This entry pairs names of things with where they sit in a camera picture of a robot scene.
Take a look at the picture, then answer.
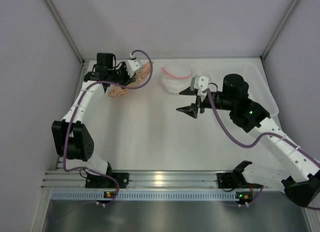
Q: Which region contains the white mesh laundry bag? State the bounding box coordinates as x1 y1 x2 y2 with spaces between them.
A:
160 63 193 94

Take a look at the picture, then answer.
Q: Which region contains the floral orange bra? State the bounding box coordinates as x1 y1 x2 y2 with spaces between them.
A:
108 62 151 97

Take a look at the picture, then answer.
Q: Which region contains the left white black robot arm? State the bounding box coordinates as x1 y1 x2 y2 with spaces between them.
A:
51 52 143 176

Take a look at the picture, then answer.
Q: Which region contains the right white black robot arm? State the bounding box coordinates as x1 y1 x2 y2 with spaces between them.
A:
177 74 320 208

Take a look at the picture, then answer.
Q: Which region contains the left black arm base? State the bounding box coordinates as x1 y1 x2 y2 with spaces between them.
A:
85 172 130 188

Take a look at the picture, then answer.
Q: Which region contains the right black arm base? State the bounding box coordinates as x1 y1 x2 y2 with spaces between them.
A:
216 168 262 189

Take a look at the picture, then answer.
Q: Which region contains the clear plastic bin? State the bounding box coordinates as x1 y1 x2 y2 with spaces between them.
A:
209 63 279 117

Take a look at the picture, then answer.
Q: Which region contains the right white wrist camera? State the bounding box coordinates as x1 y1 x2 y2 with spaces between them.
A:
190 76 209 99

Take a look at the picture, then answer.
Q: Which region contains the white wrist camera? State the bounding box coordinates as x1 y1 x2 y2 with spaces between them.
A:
125 53 143 77
190 76 209 99

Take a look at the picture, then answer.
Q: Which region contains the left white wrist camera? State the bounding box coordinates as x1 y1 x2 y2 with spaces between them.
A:
125 53 143 77

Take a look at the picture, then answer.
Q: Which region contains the aluminium front rail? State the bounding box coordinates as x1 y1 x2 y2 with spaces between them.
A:
41 169 312 191

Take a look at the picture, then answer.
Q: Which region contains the slotted grey cable duct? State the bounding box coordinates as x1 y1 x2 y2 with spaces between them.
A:
51 191 252 201

